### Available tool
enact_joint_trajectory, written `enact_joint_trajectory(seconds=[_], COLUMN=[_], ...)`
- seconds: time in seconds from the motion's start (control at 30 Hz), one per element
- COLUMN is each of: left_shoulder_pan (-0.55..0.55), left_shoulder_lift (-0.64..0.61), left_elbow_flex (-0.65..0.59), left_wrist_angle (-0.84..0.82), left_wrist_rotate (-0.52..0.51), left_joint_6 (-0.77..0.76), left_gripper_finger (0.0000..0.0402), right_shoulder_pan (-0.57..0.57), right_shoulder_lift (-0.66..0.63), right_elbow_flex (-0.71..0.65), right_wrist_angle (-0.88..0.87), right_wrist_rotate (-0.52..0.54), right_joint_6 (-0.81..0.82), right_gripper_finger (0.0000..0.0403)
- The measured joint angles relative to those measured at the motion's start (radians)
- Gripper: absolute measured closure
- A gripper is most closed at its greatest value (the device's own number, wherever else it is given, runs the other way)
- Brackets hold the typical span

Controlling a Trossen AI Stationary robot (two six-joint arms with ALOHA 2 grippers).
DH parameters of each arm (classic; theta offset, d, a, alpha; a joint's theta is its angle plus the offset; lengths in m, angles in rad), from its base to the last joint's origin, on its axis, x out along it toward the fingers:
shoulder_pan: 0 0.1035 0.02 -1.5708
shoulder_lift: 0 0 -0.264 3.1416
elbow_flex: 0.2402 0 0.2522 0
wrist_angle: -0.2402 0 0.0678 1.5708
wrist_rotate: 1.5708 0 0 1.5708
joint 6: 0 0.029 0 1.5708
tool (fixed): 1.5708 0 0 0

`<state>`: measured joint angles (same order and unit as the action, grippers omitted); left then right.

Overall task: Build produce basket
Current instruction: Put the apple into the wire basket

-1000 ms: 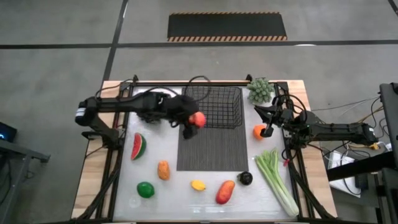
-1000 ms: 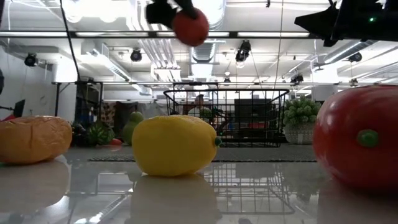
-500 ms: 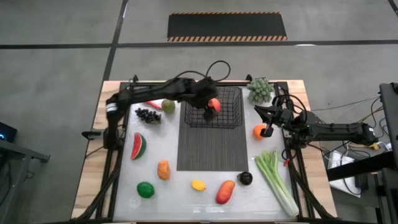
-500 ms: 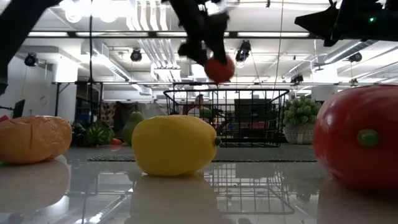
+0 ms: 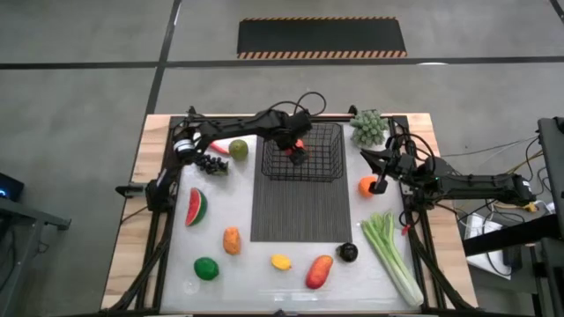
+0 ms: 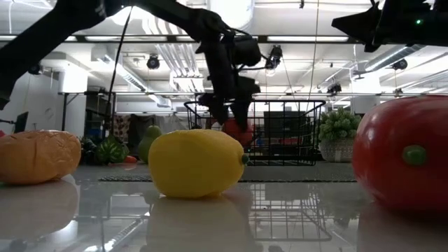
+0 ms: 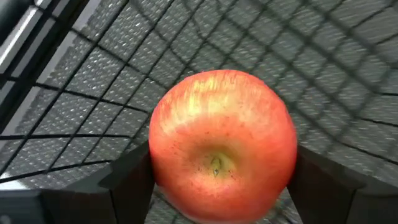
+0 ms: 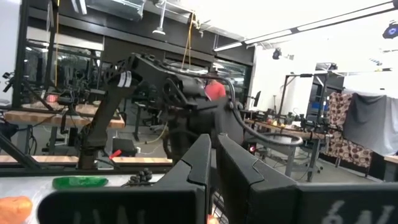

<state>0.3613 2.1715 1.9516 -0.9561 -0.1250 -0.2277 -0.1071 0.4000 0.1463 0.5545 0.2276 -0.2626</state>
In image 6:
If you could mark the black overhead frame bar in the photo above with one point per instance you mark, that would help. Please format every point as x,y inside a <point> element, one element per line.
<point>80,38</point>

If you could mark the dark background screen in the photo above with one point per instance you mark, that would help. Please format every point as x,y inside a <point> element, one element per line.
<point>276,120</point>

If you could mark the green pear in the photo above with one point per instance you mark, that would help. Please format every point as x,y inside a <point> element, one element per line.
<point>148,141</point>

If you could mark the light grey hanging cloth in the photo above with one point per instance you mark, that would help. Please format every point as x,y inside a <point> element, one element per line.
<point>171,122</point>

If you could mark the black metal shelf frame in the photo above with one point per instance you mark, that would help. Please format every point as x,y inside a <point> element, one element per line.
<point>64,112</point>

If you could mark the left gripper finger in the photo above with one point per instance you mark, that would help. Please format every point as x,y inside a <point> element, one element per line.
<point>217,108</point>
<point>243,113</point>

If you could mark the red apple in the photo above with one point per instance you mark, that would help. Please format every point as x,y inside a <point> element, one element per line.
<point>232,134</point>

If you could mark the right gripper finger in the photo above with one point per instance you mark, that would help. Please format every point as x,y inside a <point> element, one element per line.
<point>371,46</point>
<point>364,22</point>

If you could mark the yellow lemon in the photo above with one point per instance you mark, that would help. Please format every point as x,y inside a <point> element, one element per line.
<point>196,164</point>

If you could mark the black computer monitor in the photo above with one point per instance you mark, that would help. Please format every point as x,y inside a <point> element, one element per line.
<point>21,122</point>

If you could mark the potted green succulent plant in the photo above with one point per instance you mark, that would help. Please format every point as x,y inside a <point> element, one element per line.
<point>339,129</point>

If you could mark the small red vegetable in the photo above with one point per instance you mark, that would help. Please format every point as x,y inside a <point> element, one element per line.
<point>130,159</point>

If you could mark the dark grey hanging cloth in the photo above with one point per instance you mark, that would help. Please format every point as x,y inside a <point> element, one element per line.
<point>134,129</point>

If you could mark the red plum tomato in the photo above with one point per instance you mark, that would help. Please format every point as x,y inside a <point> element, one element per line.
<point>392,157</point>

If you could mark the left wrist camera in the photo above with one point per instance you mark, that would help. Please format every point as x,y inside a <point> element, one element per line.
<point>245,50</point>

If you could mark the patterned hanging cloth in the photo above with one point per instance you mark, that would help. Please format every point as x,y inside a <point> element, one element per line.
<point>121,127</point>

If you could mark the small striped watermelon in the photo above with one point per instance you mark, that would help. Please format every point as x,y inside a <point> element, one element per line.
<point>110,151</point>

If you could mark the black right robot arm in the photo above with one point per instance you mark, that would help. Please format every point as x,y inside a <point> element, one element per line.
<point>437,21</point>

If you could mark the orange bumpy fruit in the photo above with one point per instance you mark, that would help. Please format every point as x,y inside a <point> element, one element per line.
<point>35,157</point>

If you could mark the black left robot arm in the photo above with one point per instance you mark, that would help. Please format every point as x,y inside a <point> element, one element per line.
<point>35,38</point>

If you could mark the black ceiling spotlight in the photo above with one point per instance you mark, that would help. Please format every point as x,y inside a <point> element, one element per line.
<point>153,62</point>
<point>399,64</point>
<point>334,87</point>
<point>35,69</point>
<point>274,56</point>

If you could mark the green bell pepper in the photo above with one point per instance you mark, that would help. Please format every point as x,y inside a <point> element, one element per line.
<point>88,152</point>

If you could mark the white ceiling duct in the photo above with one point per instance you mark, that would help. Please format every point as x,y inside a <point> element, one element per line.
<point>238,14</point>

